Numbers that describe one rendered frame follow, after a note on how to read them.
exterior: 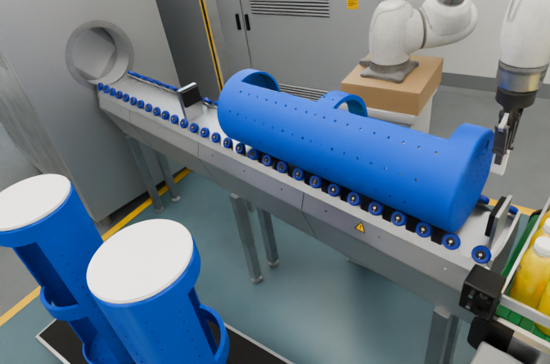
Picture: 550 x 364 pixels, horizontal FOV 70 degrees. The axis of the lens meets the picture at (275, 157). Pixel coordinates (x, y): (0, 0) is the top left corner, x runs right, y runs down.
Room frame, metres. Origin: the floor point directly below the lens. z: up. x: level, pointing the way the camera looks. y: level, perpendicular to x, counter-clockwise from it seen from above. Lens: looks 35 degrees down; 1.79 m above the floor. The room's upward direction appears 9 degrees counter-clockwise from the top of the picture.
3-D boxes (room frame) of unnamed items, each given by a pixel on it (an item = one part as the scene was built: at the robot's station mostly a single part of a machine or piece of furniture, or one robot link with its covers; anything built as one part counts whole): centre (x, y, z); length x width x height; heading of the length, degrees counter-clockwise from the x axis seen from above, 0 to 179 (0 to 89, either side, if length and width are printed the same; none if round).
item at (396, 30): (1.48, -0.53, 1.27); 0.18 x 0.16 x 0.22; 90
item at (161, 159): (2.26, 0.76, 0.31); 0.06 x 0.06 x 0.63; 42
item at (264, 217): (1.53, 0.10, 0.31); 0.06 x 0.06 x 0.63; 42
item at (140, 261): (0.74, 0.39, 1.03); 0.28 x 0.28 x 0.01
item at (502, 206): (0.70, -0.55, 0.99); 0.10 x 0.02 x 0.12; 132
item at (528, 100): (0.74, -0.54, 1.32); 0.08 x 0.07 x 0.09; 132
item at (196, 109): (1.69, 0.34, 1.00); 0.10 x 0.04 x 0.15; 132
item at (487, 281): (0.53, -0.43, 0.95); 0.10 x 0.07 x 0.10; 132
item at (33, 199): (1.08, 0.84, 1.03); 0.28 x 0.28 x 0.01
